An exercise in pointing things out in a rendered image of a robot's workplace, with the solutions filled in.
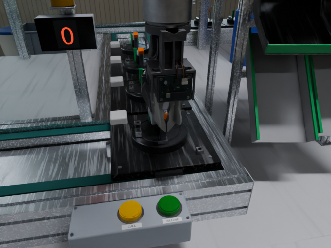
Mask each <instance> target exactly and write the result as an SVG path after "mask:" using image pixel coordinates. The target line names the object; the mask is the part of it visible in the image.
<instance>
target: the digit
mask: <svg viewBox="0 0 331 248"><path fill-rule="evenodd" d="M53 26H54V31H55V35H56V40H57V45H58V49H59V48H80V43H79V37H78V32H77V26H76V20H54V21H53Z"/></svg>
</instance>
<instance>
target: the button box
mask: <svg viewBox="0 0 331 248"><path fill-rule="evenodd" d="M167 195H171V196H175V197H176V198H178V200H179V201H180V210H179V212H178V213H177V214H175V215H172V216H166V215H163V214H162V213H161V212H160V211H159V208H158V202H159V200H160V199H161V198H162V197H164V196H167ZM130 200H133V201H137V202H138V203H139V204H140V205H141V207H142V214H141V216H140V217H139V218H138V219H137V220H135V221H124V220H122V219H121V217H120V215H119V208H120V206H121V205H122V204H123V203H124V202H126V201H130ZM191 229H192V218H191V215H190V212H189V209H188V206H187V202H186V199H185V196H184V193H183V192H179V193H171V194H164V195H156V196H149V197H141V198H134V199H127V200H119V201H112V202H104V203H96V204H89V205H82V206H75V207H73V208H72V214H71V221H70V227H69V234H68V241H69V245H70V248H150V247H156V246H162V245H169V244H175V243H181V242H187V241H190V239H191Z"/></svg>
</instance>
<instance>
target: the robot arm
mask: <svg viewBox="0 0 331 248"><path fill-rule="evenodd" d="M142 2H143V19H144V20H145V21H146V22H145V31H146V33H148V34H151V36H150V43H149V52H148V60H146V63H145V64H144V67H145V68H146V70H145V74H142V75H141V78H142V82H141V92H142V96H143V99H144V100H145V102H146V104H147V105H148V107H149V109H150V112H151V114H152V116H153V118H154V120H155V122H156V124H157V125H158V127H159V128H160V129H161V130H162V131H163V132H169V131H170V130H171V129H172V128H173V126H174V125H175V123H177V124H178V125H181V122H182V116H181V111H182V105H183V102H184V101H188V100H191V99H192V100H194V93H195V78H196V70H195V69H194V67H193V66H192V65H191V64H190V62H189V61H188V60H187V58H183V53H184V41H186V39H187V34H188V33H189V32H190V29H191V22H190V20H191V19H192V5H195V4H196V2H197V1H196V0H142ZM164 102H169V107H168V109H167V113H168V115H167V118H166V120H165V119H164V115H165V114H164V111H163V104H164Z"/></svg>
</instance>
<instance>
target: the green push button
mask: <svg viewBox="0 0 331 248"><path fill-rule="evenodd" d="M158 208H159V211H160V212H161V213H162V214H163V215H166V216H172V215H175V214H177V213H178V212H179V210H180V201H179V200H178V198H176V197H175V196H171V195H167V196H164V197H162V198H161V199H160V200H159V202H158Z"/></svg>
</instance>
